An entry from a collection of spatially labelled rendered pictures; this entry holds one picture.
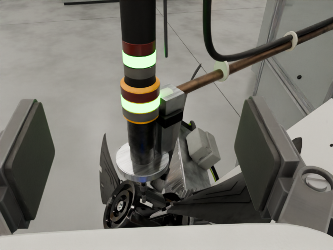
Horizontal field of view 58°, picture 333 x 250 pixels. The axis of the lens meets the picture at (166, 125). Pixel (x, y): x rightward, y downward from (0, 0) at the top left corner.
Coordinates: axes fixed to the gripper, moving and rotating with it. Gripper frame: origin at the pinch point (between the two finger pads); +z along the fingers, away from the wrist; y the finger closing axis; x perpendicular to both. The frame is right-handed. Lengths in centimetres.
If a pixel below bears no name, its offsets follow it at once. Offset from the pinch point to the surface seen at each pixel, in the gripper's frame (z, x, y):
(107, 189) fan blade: 48, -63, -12
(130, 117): 17.1, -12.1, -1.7
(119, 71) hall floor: 306, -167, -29
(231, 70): 27.0, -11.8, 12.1
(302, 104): 94, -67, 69
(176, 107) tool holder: 20.0, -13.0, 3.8
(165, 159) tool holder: 18.1, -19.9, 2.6
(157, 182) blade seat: 34, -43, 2
